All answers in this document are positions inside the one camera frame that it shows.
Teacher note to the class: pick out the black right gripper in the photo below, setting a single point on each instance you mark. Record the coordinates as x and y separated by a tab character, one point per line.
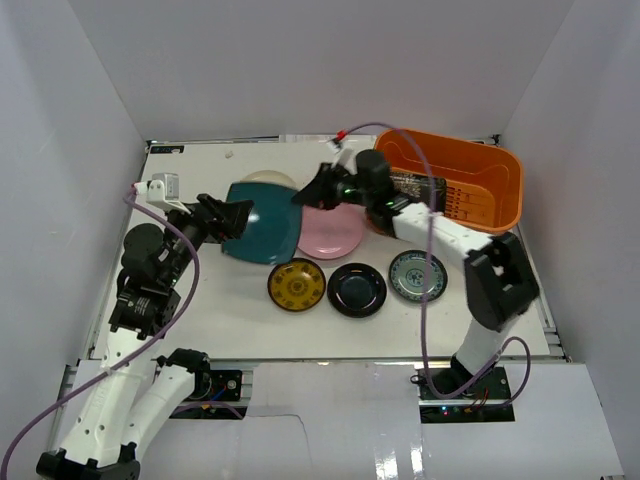
316	193

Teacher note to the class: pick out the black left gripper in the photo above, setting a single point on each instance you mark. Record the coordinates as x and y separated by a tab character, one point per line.
210	216

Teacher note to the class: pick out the teal square plate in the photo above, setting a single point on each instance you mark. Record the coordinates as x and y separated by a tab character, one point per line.
274	224

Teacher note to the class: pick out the black floral rectangular plate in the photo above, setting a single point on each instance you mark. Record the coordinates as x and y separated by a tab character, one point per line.
429	190

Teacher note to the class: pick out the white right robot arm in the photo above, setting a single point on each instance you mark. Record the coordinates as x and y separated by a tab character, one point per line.
500	284

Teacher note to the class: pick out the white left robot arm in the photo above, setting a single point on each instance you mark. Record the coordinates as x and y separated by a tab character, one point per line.
116	422

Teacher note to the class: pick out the orange plastic bin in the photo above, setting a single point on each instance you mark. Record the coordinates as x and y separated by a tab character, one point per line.
484	183

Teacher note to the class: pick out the pink round plate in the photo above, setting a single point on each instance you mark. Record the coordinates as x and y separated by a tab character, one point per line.
330	234

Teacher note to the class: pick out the cream round plate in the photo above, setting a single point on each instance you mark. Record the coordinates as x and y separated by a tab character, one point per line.
271	177

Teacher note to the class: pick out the dark label sticker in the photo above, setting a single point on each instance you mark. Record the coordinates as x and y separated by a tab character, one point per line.
172	149

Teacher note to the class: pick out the yellow patterned round plate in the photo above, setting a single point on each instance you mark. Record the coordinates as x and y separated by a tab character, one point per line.
296	286

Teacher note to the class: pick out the black glossy round plate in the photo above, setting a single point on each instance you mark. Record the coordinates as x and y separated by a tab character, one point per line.
356	290

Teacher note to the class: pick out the blue white porcelain plate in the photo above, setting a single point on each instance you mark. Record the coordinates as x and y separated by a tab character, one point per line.
410	276

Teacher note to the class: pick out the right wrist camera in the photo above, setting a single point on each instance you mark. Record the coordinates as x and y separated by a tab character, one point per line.
342	152

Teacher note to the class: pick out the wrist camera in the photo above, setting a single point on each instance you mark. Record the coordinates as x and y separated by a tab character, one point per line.
342	152
162	192

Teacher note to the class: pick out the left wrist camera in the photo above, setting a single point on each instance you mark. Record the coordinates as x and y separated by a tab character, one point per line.
162	192

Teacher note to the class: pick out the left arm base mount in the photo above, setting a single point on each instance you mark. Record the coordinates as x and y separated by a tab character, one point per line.
217	396

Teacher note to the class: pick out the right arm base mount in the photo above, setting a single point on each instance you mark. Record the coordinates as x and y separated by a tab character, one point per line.
484	402

